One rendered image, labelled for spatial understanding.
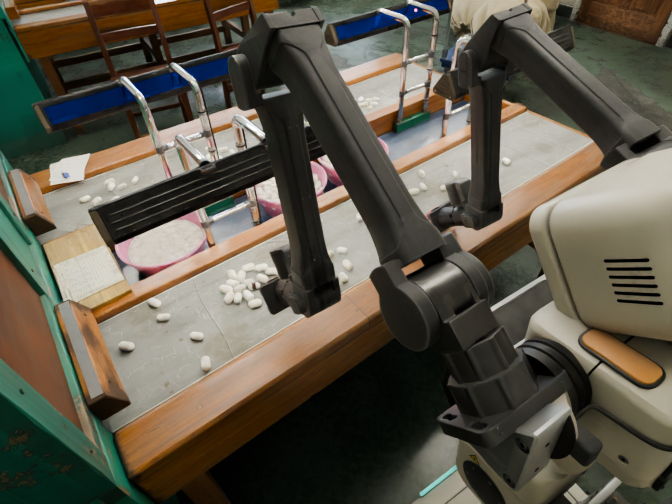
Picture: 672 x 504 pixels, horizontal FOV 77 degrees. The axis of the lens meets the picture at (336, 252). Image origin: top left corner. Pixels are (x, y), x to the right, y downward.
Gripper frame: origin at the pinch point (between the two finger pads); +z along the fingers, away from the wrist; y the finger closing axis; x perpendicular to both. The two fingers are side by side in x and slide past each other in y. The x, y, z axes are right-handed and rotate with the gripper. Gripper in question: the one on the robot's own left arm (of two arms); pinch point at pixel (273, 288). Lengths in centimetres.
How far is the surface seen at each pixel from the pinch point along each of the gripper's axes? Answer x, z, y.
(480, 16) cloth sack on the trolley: -88, 165, -305
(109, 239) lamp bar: -24.1, -2.2, 25.4
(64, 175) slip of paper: -55, 79, 29
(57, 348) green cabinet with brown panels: -8.6, 8.5, 43.4
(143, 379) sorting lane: 6.4, 11.3, 32.9
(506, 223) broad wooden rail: 15, -4, -71
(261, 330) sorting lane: 9.3, 7.5, 5.2
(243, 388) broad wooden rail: 15.3, -3.5, 16.2
